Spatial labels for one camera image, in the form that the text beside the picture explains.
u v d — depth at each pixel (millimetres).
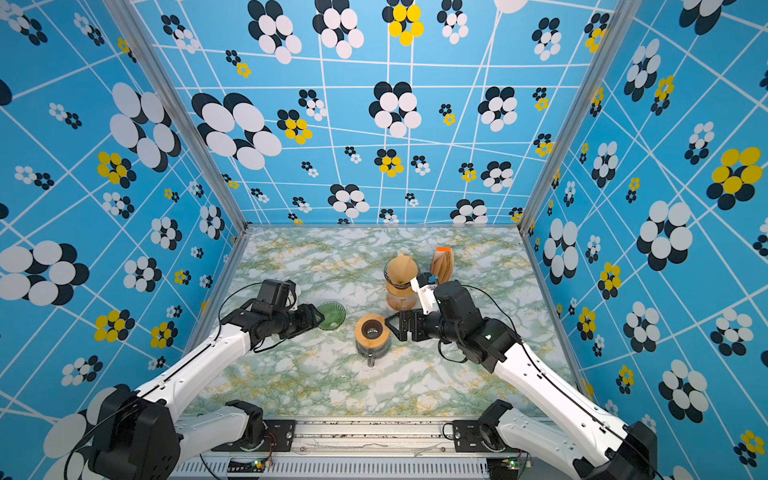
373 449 725
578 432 402
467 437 727
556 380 448
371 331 826
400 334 629
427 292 654
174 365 477
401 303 912
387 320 678
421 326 626
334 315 937
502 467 697
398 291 897
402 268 894
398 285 903
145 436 392
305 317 739
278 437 733
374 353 811
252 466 707
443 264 963
